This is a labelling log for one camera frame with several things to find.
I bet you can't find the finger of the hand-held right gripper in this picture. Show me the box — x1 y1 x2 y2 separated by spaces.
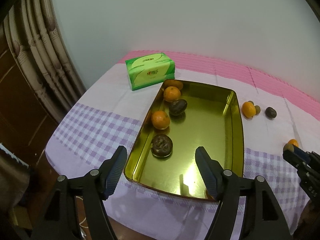
291 146 320 170
283 150 320 200

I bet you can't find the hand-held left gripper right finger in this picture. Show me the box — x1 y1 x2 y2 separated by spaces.
195 146 293 240

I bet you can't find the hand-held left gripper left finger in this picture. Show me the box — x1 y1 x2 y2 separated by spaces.
30 145 128 240

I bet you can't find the golden rectangular tin tray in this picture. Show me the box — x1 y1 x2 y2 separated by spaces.
124 79 245 202

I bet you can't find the dark wrinkled passion fruit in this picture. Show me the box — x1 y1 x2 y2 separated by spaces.
151 134 173 158

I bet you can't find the dark elongated passion fruit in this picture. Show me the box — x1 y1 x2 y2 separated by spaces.
169 99 188 116

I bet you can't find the green tissue pack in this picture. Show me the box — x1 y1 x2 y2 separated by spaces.
125 52 176 91

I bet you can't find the brown wooden door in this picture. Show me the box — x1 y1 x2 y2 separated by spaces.
0 37 59 168

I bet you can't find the pink foam mat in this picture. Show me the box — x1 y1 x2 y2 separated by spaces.
117 50 320 120

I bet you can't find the beige patterned curtain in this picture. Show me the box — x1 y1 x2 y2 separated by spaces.
4 0 87 123

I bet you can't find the white cable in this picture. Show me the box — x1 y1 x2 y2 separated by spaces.
79 196 88 238

